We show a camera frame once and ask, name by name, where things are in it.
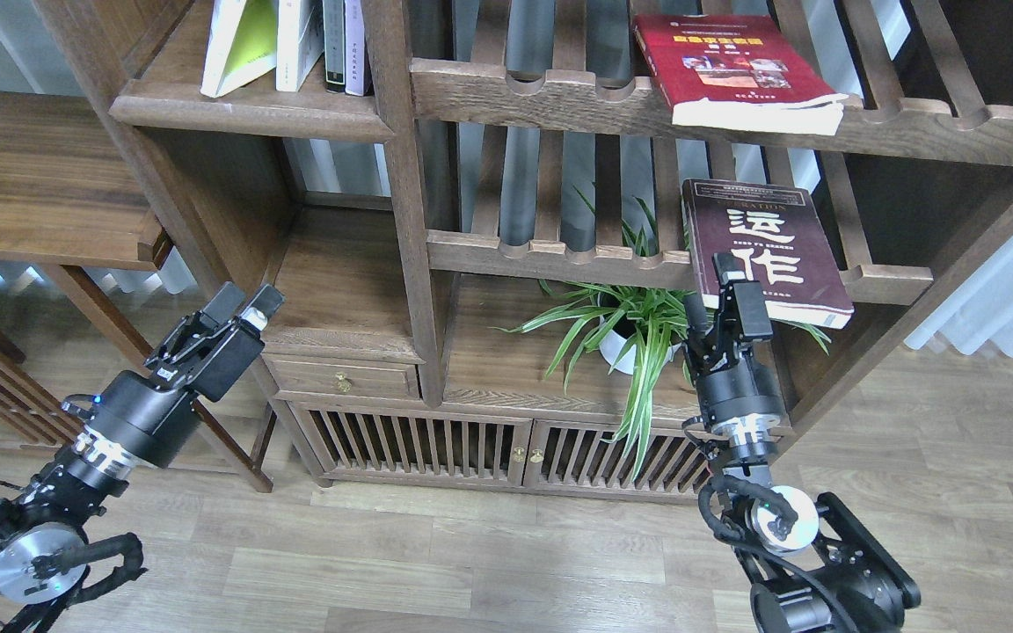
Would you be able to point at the red book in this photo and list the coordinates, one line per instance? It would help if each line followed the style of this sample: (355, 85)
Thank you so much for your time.
(735, 72)

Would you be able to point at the green spider plant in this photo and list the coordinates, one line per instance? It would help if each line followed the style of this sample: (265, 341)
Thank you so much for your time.
(590, 311)

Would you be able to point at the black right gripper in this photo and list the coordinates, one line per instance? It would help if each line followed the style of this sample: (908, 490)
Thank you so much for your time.
(738, 396)

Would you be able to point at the dark green upright book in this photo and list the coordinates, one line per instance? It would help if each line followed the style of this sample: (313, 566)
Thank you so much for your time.
(334, 43)

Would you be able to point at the dark wooden bookshelf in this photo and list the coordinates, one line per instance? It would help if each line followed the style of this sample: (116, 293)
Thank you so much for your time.
(408, 228)

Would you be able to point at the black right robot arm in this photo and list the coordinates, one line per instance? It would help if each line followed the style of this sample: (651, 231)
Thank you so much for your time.
(811, 564)

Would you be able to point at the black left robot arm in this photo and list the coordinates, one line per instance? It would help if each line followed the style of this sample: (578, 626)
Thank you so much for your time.
(47, 562)

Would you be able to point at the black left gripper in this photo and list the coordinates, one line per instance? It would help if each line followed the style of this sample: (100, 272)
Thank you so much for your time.
(146, 419)

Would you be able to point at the white upright book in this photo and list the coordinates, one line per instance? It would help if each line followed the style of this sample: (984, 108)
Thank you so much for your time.
(300, 42)

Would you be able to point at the dark brown book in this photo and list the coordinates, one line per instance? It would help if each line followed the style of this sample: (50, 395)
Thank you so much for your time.
(777, 236)

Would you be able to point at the yellow green book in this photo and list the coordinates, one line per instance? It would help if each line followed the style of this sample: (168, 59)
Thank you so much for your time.
(242, 45)

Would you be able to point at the white plant pot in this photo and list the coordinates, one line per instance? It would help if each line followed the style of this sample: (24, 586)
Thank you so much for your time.
(619, 349)

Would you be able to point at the wooden side table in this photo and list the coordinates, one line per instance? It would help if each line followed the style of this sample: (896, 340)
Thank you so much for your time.
(66, 197)

